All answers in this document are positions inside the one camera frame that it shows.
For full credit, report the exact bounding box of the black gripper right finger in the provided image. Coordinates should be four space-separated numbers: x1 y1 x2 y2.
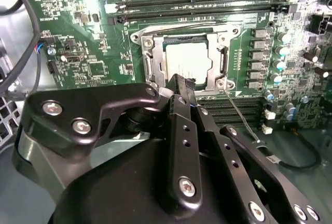
185 77 324 224

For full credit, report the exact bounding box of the metal socket cover frame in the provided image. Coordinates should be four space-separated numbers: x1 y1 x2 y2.
151 33 227 90

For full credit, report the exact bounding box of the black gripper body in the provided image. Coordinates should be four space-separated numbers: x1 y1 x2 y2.
49 135 242 224

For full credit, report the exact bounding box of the thin metal locking lever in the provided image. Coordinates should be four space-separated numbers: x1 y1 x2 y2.
224 89 263 145
139 19 244 33

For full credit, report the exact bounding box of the silver square CPU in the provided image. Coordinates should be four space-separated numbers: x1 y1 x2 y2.
164 43 210 83

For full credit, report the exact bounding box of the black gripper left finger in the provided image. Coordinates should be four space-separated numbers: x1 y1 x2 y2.
11 73 203 211

